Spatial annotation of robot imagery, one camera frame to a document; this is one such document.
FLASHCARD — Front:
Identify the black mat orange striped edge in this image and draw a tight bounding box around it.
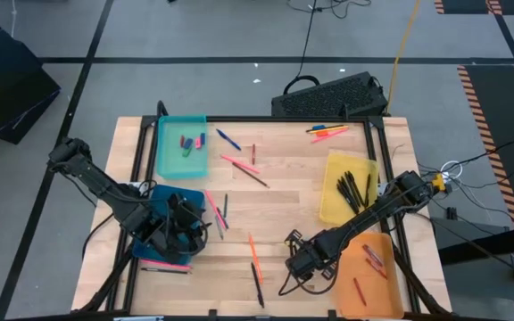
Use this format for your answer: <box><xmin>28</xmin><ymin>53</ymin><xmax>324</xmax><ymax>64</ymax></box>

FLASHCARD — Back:
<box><xmin>456</xmin><ymin>63</ymin><xmax>514</xmax><ymax>229</ymax></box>
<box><xmin>433</xmin><ymin>0</ymin><xmax>514</xmax><ymax>16</ymax></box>

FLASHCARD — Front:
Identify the brown pencil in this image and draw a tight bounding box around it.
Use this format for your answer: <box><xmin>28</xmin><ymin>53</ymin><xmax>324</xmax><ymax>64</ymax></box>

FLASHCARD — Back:
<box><xmin>231</xmin><ymin>161</ymin><xmax>270</xmax><ymax>189</ymax></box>

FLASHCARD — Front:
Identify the black hanging cable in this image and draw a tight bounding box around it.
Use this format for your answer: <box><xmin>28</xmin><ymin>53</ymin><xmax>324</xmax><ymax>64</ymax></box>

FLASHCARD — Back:
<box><xmin>282</xmin><ymin>0</ymin><xmax>373</xmax><ymax>95</ymax></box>

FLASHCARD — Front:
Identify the yellow hanging cable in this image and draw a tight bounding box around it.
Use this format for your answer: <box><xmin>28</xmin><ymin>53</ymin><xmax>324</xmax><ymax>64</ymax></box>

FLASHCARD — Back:
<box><xmin>385</xmin><ymin>0</ymin><xmax>423</xmax><ymax>113</ymax></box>

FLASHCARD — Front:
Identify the blue plastic bin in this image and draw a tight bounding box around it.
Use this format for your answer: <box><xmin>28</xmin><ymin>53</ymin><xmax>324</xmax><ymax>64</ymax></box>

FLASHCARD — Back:
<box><xmin>131</xmin><ymin>184</ymin><xmax>207</xmax><ymax>267</ymax></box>

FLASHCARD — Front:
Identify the white cable coil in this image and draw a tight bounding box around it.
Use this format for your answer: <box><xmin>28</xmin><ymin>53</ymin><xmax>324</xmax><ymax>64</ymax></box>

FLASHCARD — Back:
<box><xmin>439</xmin><ymin>160</ymin><xmax>463</xmax><ymax>180</ymax></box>

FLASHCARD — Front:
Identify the yellow plastic bin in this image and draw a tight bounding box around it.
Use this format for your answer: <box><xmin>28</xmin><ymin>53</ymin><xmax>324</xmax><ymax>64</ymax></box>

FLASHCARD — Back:
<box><xmin>319</xmin><ymin>151</ymin><xmax>381</xmax><ymax>226</ymax></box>

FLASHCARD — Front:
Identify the pink pencil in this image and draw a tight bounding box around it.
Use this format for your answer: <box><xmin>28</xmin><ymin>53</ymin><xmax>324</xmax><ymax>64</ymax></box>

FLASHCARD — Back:
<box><xmin>140</xmin><ymin>259</ymin><xmax>193</xmax><ymax>271</ymax></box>
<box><xmin>204</xmin><ymin>189</ymin><xmax>229</xmax><ymax>230</ymax></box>
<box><xmin>220</xmin><ymin>153</ymin><xmax>261</xmax><ymax>175</ymax></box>
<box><xmin>311</xmin><ymin>128</ymin><xmax>350</xmax><ymax>144</ymax></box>

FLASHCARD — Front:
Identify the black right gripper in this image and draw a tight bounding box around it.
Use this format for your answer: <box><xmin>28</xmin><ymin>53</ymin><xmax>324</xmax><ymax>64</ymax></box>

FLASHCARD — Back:
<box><xmin>283</xmin><ymin>228</ymin><xmax>344</xmax><ymax>286</ymax></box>

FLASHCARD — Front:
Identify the blue ballpoint pen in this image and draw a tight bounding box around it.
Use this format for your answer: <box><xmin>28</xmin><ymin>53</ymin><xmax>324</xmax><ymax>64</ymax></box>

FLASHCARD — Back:
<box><xmin>215</xmin><ymin>128</ymin><xmax>243</xmax><ymax>152</ymax></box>

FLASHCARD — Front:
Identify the black beam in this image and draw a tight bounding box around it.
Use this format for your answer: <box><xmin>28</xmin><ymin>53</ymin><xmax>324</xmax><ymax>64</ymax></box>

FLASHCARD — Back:
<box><xmin>436</xmin><ymin>221</ymin><xmax>514</xmax><ymax>268</ymax></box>

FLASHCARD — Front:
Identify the teal plastic bin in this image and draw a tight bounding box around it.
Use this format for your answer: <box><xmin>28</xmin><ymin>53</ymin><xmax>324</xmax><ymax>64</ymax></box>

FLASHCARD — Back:
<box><xmin>156</xmin><ymin>114</ymin><xmax>209</xmax><ymax>180</ymax></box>

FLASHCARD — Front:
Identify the yellow pencil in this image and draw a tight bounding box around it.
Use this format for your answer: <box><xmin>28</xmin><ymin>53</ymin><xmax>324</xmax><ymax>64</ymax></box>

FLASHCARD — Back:
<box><xmin>308</xmin><ymin>126</ymin><xmax>350</xmax><ymax>135</ymax></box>

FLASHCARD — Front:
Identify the orange plastic bin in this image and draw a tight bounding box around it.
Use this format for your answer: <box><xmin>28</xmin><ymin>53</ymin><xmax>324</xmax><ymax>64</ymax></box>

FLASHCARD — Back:
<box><xmin>331</xmin><ymin>231</ymin><xmax>405</xmax><ymax>321</ymax></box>

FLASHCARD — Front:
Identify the black computer case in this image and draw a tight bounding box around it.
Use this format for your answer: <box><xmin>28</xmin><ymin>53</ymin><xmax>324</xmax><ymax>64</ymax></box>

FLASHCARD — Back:
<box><xmin>270</xmin><ymin>70</ymin><xmax>390</xmax><ymax>119</ymax></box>

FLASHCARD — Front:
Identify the large black box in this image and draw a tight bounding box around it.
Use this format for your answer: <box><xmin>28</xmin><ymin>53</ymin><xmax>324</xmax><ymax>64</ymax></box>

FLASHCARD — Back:
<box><xmin>0</xmin><ymin>9</ymin><xmax>62</xmax><ymax>145</ymax></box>

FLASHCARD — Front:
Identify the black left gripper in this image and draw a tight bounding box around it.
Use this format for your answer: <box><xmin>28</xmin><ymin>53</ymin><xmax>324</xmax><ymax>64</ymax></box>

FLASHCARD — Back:
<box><xmin>143</xmin><ymin>191</ymin><xmax>210</xmax><ymax>265</ymax></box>

